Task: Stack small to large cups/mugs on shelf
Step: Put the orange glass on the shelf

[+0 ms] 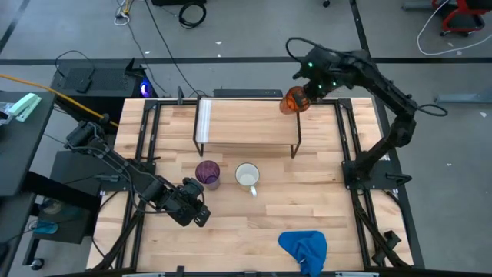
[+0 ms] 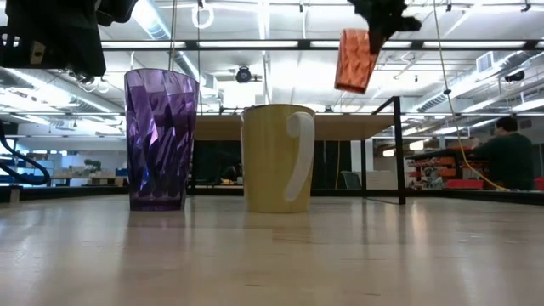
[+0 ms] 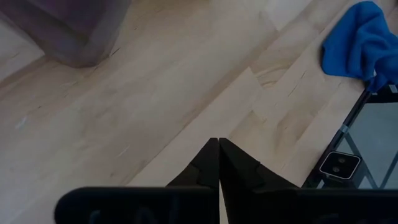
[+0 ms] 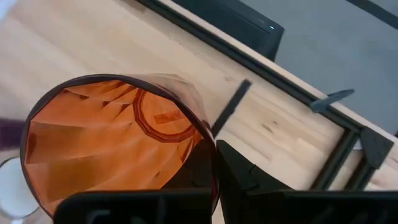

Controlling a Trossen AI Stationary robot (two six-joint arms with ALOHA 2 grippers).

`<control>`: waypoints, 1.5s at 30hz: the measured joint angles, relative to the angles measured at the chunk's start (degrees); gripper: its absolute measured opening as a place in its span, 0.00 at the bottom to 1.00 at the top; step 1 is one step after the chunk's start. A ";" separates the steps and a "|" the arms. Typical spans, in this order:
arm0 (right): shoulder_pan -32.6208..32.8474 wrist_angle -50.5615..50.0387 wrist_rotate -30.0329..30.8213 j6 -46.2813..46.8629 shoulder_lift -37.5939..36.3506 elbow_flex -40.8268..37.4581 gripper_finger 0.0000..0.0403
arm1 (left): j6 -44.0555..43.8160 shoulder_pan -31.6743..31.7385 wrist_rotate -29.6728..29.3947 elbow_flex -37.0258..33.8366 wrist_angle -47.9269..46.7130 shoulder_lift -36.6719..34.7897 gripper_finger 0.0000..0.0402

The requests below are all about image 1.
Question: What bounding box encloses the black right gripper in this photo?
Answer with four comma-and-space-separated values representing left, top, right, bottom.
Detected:
290, 45, 349, 111

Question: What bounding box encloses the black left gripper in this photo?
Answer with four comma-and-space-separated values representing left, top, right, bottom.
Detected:
159, 176, 211, 229

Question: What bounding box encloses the orange ribbed plastic cup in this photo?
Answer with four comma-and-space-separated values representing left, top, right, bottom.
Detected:
278, 85, 311, 115

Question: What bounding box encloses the purple ribbed plastic cup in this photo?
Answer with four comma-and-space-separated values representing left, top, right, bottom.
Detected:
194, 159, 221, 191

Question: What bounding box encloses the white enamel mug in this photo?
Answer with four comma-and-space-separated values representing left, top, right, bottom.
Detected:
234, 162, 261, 198

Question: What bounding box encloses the black power strip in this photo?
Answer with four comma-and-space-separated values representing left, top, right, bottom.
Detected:
213, 88, 284, 98

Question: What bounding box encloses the blue cloth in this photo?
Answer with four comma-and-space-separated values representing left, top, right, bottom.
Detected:
278, 229, 329, 277

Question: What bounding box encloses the black low stand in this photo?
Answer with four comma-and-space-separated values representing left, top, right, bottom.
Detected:
22, 149, 118, 267

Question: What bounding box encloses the black computer tower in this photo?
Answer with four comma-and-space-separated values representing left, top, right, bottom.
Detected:
49, 57, 158, 116

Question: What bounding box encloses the blue bottle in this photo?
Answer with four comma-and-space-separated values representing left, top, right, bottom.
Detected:
28, 219, 59, 235

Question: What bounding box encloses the red chair base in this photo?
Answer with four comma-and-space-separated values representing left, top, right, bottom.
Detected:
432, 0, 486, 38

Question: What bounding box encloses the black desk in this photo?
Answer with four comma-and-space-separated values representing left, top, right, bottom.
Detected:
0, 91, 57, 198

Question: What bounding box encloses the mint green stapler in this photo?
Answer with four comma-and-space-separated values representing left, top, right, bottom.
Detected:
8, 92, 42, 123

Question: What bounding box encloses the wooden shelf black metal frame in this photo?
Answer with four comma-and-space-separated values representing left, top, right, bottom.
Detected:
191, 95, 303, 159

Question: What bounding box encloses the long white floor cable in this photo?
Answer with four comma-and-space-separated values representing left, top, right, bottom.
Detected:
416, 0, 492, 57

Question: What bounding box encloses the long black floor cable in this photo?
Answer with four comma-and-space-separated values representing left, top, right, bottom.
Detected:
144, 0, 203, 97

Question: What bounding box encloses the black coiled cable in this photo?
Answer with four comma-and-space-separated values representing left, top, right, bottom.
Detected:
178, 2, 208, 30

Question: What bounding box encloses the white plug cable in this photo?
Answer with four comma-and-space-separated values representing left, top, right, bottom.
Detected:
113, 0, 134, 27

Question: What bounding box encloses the yellow cable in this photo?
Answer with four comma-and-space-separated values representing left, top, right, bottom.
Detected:
0, 72, 120, 128

